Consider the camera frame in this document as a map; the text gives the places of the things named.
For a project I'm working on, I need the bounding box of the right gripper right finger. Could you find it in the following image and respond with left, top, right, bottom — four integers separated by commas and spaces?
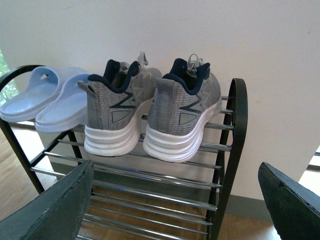
258, 162, 320, 240

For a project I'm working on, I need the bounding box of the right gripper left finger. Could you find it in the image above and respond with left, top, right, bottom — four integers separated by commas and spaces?
0, 160, 94, 240

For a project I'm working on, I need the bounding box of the light blue slipper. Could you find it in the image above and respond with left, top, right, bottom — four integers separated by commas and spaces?
0, 66, 85, 123
35, 72, 90, 133

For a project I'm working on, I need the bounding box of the grey sneaker with navy lining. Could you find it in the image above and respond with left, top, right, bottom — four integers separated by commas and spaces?
77, 51, 162, 157

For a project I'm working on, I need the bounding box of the black metal shoe rack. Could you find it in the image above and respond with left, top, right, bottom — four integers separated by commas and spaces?
0, 65, 248, 240

